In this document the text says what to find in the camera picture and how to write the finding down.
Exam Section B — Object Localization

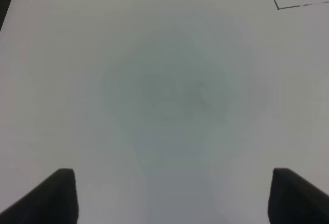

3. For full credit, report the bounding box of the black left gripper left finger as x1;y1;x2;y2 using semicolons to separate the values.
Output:
1;169;79;224

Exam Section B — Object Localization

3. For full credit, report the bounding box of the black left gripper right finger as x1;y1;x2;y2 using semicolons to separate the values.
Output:
267;168;328;224

